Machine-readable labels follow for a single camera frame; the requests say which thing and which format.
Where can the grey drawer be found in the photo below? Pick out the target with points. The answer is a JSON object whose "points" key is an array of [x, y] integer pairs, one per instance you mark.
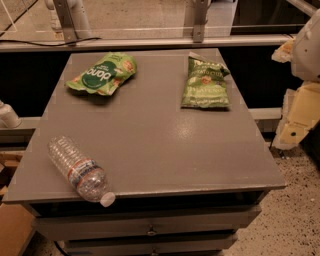
{"points": [[152, 246], [147, 223]]}

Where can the grey metal bracket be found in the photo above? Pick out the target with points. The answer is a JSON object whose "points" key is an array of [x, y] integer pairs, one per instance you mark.
{"points": [[66, 22], [195, 19]]}

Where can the white vertical pipe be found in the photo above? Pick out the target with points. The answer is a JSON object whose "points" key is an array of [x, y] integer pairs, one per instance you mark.
{"points": [[79, 17]]}

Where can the clear plastic water bottle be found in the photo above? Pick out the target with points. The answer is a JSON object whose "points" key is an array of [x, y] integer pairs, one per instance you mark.
{"points": [[81, 171]]}

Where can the green dang snack bag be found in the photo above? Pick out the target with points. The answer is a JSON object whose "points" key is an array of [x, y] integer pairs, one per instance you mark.
{"points": [[106, 75]]}

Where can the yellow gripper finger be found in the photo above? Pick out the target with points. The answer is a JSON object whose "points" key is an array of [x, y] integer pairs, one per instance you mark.
{"points": [[284, 53], [300, 114]]}

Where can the brown cardboard box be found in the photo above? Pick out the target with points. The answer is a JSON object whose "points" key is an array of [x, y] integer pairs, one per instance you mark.
{"points": [[15, 229]]}

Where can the white pipe fitting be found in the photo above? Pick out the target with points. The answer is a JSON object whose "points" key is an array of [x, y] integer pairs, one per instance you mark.
{"points": [[9, 116]]}

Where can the upper grey drawer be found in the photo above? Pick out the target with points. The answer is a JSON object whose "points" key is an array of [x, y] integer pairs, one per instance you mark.
{"points": [[147, 223]]}

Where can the green jalapeno chip bag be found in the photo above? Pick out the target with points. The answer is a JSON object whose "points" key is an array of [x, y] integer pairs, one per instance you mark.
{"points": [[205, 86]]}

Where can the lower grey drawer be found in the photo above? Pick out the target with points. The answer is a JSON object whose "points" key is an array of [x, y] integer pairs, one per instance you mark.
{"points": [[152, 246]]}

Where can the grey metal bracket right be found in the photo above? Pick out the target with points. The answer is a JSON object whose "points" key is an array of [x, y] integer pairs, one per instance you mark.
{"points": [[195, 19]]}

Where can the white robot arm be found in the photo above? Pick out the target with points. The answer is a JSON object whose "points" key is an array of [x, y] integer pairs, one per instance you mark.
{"points": [[305, 63]]}

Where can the grey drawer cabinet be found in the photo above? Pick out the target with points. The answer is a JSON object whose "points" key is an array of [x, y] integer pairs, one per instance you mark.
{"points": [[158, 155]]}

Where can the grey metal bracket left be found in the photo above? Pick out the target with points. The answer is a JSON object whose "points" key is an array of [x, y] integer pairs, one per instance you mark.
{"points": [[66, 22]]}

